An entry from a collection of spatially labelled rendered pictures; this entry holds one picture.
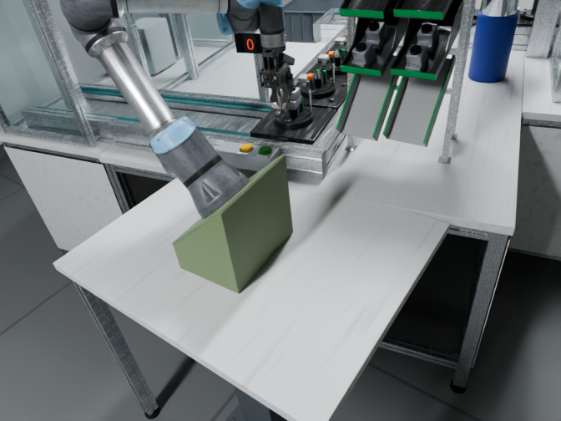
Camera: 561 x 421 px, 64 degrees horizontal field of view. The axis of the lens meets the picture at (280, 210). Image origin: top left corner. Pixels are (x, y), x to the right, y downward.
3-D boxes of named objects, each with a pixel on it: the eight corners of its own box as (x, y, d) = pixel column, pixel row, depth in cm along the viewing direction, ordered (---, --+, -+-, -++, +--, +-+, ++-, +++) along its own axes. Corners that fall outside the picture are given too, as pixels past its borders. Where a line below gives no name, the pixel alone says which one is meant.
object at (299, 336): (320, 442, 85) (319, 434, 83) (56, 270, 130) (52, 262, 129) (448, 230, 127) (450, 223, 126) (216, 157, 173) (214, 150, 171)
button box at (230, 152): (272, 174, 147) (270, 158, 143) (217, 165, 155) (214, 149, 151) (280, 163, 152) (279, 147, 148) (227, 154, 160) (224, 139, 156)
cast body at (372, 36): (380, 52, 134) (376, 32, 128) (366, 50, 136) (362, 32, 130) (390, 32, 136) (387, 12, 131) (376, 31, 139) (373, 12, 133)
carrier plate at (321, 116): (314, 145, 149) (313, 139, 148) (250, 137, 158) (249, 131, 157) (336, 114, 166) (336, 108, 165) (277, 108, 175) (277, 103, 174)
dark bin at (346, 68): (381, 77, 129) (377, 58, 123) (341, 72, 136) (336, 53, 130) (416, 10, 138) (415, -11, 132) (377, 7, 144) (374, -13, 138)
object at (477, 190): (512, 235, 123) (515, 227, 121) (99, 162, 179) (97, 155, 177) (523, 57, 222) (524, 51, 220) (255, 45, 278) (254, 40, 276)
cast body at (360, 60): (365, 73, 132) (361, 54, 126) (352, 69, 134) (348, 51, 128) (381, 53, 133) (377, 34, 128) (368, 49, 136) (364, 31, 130)
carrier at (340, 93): (337, 112, 167) (336, 79, 160) (279, 106, 176) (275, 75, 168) (356, 86, 184) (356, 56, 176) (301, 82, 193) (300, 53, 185)
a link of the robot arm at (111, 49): (176, 184, 116) (49, -4, 109) (175, 188, 130) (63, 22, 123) (215, 159, 118) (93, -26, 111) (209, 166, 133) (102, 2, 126)
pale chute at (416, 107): (427, 147, 134) (424, 143, 130) (386, 139, 141) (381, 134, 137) (457, 59, 135) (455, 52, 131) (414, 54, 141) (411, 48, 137)
